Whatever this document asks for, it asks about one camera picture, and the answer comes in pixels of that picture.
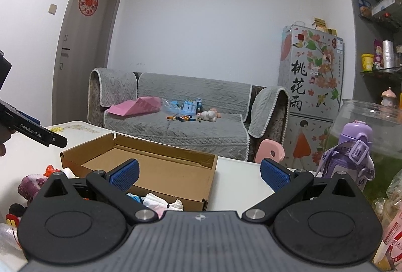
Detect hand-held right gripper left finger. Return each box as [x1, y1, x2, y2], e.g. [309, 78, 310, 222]
[42, 158, 159, 224]

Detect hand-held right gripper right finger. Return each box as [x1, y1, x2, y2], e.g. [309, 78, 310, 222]
[242, 157, 362, 224]

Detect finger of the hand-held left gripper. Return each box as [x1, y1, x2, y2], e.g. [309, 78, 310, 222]
[14, 109, 41, 126]
[48, 133, 68, 148]

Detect white sock bundle red tie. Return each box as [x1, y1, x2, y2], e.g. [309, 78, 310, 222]
[140, 192, 169, 213]

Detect shallow cardboard box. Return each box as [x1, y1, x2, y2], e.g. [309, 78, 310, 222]
[60, 132, 219, 213]

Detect person's left hand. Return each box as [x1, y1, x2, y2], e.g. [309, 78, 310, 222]
[0, 129, 13, 157]

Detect pink plastic chair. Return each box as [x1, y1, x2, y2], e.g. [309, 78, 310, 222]
[254, 139, 286, 166]

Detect pink polka dot fuzzy bundle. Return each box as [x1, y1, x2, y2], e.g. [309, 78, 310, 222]
[17, 174, 48, 204]

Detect pink paper bag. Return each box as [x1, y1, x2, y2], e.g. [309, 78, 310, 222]
[105, 96, 162, 117]

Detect scattered colourful toy pieces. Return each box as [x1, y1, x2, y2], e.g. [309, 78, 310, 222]
[166, 114, 202, 122]

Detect grey covered sofa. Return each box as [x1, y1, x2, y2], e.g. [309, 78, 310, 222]
[89, 67, 291, 162]

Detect clear plastic bag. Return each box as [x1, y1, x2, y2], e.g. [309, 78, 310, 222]
[161, 99, 183, 112]

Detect grey door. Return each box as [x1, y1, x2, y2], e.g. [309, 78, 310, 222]
[52, 0, 125, 128]

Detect purple water bottle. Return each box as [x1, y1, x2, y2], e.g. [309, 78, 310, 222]
[316, 121, 376, 194]

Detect pink white plush toy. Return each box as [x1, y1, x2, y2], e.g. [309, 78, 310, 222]
[196, 108, 222, 122]

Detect flower sticker fridge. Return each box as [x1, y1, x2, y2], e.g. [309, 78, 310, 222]
[278, 24, 345, 172]

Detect blue toy castle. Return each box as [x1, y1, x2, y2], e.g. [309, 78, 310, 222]
[182, 98, 203, 112]

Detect crumpled white plastic bag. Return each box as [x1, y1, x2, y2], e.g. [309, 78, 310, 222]
[0, 222, 26, 261]

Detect glass fish bowl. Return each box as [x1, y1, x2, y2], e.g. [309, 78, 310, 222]
[323, 99, 402, 206]

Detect clear snack packet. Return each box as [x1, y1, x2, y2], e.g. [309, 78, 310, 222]
[372, 170, 402, 222]

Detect red round door decoration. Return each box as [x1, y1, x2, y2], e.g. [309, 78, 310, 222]
[78, 0, 96, 16]

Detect red label bottle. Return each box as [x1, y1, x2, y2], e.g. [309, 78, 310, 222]
[375, 212, 402, 272]

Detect pink mushroom jar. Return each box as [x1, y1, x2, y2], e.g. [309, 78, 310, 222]
[381, 87, 397, 108]

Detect yellow plastic tub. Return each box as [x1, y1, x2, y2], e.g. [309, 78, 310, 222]
[361, 53, 375, 70]

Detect stack of yellow boxes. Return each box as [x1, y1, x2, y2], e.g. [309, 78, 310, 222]
[312, 18, 337, 37]

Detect purple snack packet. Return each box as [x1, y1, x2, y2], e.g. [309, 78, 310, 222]
[373, 39, 384, 69]

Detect silver foil roll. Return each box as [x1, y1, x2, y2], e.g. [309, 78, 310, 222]
[381, 40, 395, 68]

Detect grey shelf cabinet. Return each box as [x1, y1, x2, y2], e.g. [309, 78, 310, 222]
[347, 0, 402, 109]

